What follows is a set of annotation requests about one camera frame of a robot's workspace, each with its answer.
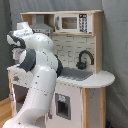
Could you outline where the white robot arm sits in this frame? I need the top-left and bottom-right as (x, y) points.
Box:
(2, 22), (63, 128)

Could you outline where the wooden toy kitchen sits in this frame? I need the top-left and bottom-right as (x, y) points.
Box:
(8, 10), (115, 128)

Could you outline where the black toy faucet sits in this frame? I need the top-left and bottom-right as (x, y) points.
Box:
(76, 50), (94, 70)

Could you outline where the grey toy sink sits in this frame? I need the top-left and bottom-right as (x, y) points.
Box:
(60, 67), (93, 81)

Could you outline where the toy microwave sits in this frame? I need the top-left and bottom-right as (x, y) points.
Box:
(55, 14), (92, 34)

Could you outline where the grey range hood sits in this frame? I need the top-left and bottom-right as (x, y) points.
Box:
(27, 14), (54, 34)

